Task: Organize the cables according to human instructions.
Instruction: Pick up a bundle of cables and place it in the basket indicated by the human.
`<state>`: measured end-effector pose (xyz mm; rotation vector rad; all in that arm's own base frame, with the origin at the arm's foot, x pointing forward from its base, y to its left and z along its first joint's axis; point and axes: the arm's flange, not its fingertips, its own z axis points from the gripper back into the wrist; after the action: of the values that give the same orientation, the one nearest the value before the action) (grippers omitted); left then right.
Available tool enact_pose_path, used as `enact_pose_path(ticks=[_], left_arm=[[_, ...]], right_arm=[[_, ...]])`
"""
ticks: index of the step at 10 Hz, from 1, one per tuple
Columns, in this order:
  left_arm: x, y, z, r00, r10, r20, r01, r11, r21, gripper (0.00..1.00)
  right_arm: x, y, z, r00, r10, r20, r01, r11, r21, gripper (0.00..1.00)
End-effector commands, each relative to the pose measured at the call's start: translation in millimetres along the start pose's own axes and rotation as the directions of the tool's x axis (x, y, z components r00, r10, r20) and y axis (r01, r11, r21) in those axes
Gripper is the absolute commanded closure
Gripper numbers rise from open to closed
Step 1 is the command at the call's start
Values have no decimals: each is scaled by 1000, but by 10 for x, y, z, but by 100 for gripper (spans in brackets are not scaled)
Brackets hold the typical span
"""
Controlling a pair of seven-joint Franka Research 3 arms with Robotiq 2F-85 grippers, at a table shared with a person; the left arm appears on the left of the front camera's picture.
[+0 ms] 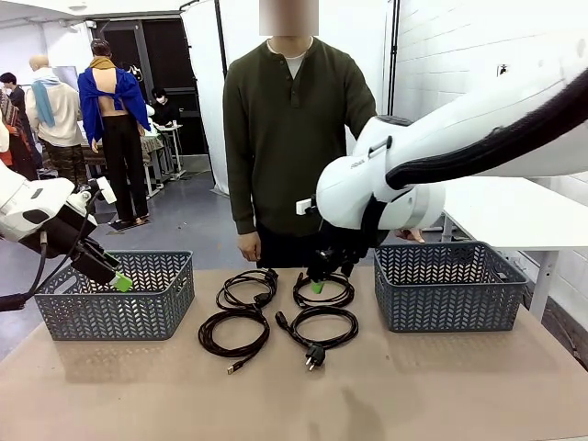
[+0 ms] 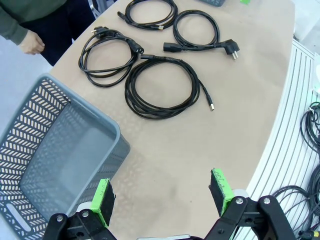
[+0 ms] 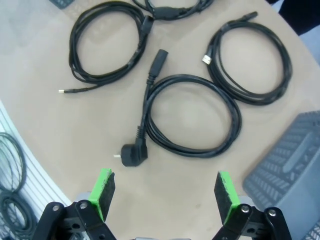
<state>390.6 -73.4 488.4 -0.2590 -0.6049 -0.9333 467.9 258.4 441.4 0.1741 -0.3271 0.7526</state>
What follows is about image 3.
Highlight grey plastic lattice basket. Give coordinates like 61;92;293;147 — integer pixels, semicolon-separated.
242;110;320;240
48;0;76;10

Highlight black USB cable gold plug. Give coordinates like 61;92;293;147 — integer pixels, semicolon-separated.
57;0;155;95

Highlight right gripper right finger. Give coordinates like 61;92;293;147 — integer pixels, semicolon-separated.
212;170;293;240

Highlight grey coiled floor cables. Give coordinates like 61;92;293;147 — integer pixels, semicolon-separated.
0;132;38;240

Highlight black power cable angled plug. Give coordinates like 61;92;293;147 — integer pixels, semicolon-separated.
113;49;243;168

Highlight black USB cable silver plug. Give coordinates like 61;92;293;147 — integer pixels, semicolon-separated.
201;11;294;107

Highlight black power cable straight plug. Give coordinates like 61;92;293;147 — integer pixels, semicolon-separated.
131;0;215;20

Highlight aluminium table frame rail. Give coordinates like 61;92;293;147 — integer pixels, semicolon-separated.
0;99;73;240

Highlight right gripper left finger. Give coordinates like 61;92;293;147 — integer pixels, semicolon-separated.
29;167;118;240

